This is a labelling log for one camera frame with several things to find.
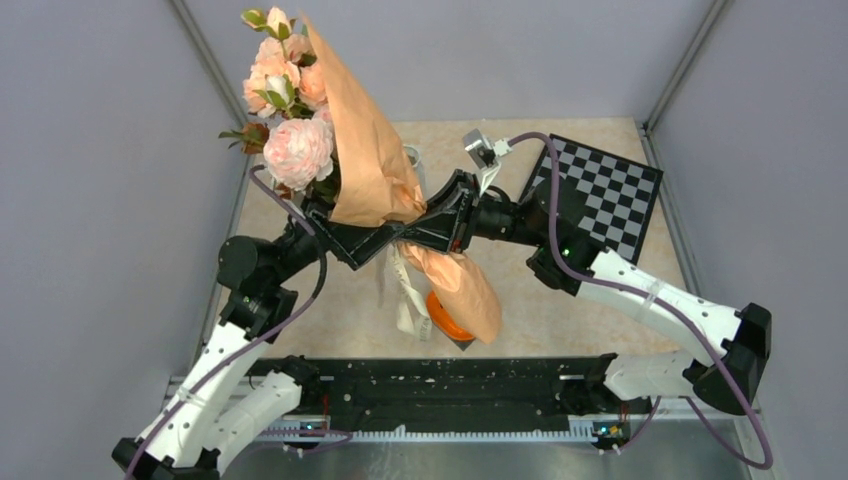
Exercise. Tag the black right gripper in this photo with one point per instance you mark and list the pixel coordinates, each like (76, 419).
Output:
(452, 213)

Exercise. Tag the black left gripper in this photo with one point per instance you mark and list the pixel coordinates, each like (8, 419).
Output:
(351, 243)

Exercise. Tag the orange paper flower bouquet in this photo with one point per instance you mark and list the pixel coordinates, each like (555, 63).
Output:
(320, 134)

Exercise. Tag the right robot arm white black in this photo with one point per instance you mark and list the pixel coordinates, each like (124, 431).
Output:
(722, 351)

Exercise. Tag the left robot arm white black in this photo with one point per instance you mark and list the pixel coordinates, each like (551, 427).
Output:
(199, 434)

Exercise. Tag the white ribbed vase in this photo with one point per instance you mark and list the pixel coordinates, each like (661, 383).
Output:
(415, 159)

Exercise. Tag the black grey checkerboard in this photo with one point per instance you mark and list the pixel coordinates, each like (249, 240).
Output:
(620, 194)

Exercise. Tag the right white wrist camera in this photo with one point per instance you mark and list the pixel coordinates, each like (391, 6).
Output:
(486, 155)

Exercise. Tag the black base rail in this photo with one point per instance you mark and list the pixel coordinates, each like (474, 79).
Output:
(450, 395)

